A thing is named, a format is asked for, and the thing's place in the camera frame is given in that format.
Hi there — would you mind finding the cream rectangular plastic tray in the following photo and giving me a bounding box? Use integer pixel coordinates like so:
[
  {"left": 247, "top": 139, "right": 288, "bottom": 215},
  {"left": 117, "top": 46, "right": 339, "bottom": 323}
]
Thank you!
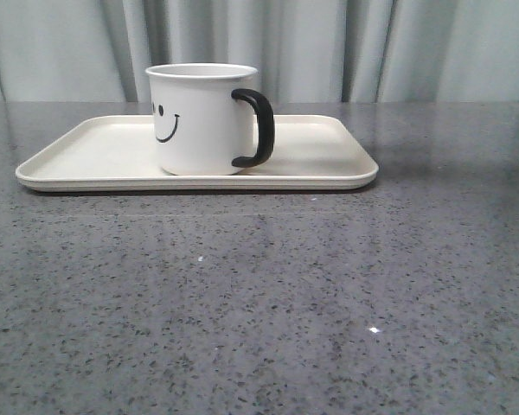
[{"left": 16, "top": 115, "right": 379, "bottom": 192}]

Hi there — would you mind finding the pale grey-green curtain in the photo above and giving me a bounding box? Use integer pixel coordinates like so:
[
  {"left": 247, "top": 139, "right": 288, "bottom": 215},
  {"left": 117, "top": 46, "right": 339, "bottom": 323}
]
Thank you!
[{"left": 0, "top": 1, "right": 519, "bottom": 103}]

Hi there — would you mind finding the white smiley mug black handle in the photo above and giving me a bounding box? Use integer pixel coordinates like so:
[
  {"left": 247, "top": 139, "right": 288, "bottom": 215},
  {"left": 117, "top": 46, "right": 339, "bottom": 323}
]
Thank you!
[{"left": 146, "top": 63, "right": 275, "bottom": 176}]

